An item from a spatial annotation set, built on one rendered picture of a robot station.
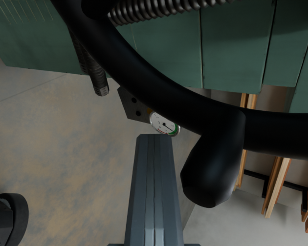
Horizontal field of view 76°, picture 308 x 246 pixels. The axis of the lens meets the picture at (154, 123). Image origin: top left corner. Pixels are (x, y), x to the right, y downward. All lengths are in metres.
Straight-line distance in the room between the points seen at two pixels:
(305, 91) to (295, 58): 0.05
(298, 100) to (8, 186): 0.97
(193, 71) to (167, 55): 0.05
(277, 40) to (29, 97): 0.84
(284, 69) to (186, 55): 0.14
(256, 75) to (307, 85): 0.06
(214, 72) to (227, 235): 3.43
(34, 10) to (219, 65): 0.41
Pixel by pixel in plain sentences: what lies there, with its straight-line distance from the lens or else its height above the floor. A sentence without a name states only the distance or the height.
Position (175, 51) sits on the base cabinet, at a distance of 0.35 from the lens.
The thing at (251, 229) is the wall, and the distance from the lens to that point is 3.80.
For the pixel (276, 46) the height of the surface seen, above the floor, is 0.81.
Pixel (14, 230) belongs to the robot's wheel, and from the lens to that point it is 0.85.
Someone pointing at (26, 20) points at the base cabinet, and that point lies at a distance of 0.60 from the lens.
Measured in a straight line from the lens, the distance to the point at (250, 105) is 2.53.
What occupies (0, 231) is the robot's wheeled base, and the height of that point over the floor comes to 0.21.
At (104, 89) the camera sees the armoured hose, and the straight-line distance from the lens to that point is 0.34.
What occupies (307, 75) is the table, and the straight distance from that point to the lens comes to 0.32.
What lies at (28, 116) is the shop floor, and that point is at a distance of 0.93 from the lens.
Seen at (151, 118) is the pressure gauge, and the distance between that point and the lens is 0.37.
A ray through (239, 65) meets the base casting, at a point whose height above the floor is 0.77.
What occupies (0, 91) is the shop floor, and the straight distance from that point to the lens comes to 0.88.
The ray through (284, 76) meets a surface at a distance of 0.32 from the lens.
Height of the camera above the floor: 0.82
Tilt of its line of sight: 29 degrees down
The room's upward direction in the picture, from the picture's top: 103 degrees clockwise
